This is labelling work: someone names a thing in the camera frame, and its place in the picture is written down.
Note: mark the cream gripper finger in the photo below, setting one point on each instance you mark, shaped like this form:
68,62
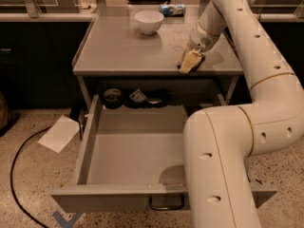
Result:
184,55
195,51

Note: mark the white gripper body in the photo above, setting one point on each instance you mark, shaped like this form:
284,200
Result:
201,41

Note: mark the black rxbar chocolate wrapper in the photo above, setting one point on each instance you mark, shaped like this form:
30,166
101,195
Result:
199,64

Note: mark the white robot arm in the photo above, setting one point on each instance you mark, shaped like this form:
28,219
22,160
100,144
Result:
216,140

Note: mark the grey cabinet with top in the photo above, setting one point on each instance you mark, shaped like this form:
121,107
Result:
117,54

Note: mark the open grey top drawer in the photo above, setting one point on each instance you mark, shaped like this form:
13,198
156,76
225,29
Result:
127,156

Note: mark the blue white snack packet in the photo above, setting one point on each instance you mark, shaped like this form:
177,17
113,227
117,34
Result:
172,10

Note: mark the white ceramic bowl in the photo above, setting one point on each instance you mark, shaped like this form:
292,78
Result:
149,21

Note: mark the black items with label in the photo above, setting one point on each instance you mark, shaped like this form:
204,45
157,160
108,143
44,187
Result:
146,99

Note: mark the black tape roll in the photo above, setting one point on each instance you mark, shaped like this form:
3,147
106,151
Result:
112,98

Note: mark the white paper sheet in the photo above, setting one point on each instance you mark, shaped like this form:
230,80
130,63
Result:
60,134

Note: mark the black metal drawer handle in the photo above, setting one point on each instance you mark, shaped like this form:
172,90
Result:
166,207

